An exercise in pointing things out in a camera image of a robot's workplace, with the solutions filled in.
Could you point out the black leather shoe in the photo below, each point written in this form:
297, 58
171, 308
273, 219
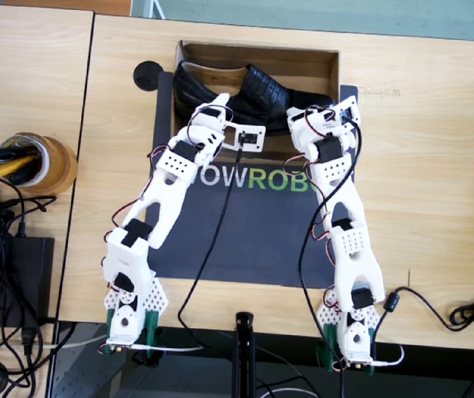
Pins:
262, 89

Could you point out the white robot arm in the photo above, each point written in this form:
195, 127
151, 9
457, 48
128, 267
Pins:
166, 195
355, 253

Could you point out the open cardboard box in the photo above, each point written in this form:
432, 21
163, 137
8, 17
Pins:
262, 56

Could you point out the dark mat with WOWROBO print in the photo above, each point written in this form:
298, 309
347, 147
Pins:
253, 232

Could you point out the brown packing tape roll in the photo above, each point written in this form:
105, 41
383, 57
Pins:
56, 166

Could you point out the green table clamp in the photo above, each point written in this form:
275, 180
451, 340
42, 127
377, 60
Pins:
153, 327
108, 327
328, 346
370, 338

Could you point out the black power adapter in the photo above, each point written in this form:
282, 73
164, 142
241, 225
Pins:
38, 265

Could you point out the grey perforated metal panel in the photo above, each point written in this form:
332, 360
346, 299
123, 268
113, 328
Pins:
79, 377

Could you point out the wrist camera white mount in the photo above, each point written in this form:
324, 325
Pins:
349, 108
253, 139

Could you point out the white perforated base plate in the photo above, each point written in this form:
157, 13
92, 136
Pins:
158, 296

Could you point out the black camera stand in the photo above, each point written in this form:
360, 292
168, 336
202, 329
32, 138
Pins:
243, 340

